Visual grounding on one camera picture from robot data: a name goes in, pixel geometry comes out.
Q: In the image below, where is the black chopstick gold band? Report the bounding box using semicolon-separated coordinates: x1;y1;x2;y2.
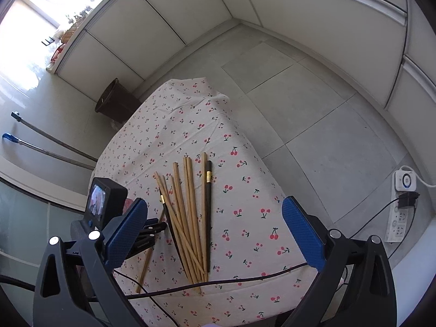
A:
160;191;192;283
205;160;213;272

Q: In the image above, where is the cherry print tablecloth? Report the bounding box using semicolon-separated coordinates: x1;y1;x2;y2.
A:
93;78;316;326

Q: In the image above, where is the black power adapter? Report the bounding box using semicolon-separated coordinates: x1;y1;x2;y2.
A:
398;191;420;209

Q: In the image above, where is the white power strip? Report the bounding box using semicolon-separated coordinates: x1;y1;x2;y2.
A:
384;169;417;243

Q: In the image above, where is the dark brown waste bin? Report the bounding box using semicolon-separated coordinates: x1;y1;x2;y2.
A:
95;78;141;123

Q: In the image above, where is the black cable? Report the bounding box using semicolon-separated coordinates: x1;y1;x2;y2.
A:
111;261;309;327

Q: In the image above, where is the blue-tipped metal mop handle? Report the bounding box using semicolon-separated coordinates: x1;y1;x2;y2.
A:
1;133;95;171

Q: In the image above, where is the white power strip cord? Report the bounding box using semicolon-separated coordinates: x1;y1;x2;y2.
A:
397;165;436;188

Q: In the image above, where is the black-tipped metal mop handle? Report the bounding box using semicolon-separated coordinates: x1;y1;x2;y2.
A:
11;111;98;162

